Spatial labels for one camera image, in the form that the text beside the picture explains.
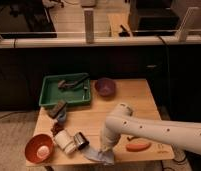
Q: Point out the blue grey towel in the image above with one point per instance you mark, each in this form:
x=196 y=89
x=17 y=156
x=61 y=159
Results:
x=106 y=158

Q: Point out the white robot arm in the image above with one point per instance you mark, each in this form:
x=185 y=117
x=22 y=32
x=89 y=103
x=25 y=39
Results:
x=120 y=121

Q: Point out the purple bowl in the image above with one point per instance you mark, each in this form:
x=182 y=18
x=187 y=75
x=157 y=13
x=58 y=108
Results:
x=105 y=87

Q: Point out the red bowl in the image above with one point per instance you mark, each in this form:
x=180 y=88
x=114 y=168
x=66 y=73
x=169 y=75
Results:
x=34 y=144

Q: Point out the white egg in bowl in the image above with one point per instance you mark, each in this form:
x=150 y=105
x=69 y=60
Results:
x=43 y=152

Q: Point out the green plastic tray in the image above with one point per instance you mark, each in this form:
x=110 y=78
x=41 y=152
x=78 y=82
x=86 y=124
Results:
x=77 y=96

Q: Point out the grey brush in tray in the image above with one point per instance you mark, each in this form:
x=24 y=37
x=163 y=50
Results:
x=64 y=85

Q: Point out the grey block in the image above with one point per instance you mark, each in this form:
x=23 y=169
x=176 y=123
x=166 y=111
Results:
x=57 y=109

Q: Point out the blue cup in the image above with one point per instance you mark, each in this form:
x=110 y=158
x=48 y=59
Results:
x=61 y=118

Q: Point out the metal can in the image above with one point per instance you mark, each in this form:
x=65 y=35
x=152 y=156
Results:
x=80 y=140

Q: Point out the small brown toy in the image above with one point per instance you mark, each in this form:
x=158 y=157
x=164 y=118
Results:
x=56 y=129

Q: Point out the white cup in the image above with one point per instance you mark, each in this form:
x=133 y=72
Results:
x=65 y=141

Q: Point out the orange carrot toy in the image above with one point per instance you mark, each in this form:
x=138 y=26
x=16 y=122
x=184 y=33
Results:
x=137 y=147

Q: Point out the grey upright post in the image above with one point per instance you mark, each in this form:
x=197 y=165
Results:
x=89 y=25

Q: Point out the white horizontal rail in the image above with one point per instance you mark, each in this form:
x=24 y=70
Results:
x=101 y=41

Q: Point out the angled grey bracket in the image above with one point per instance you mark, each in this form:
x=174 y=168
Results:
x=186 y=23

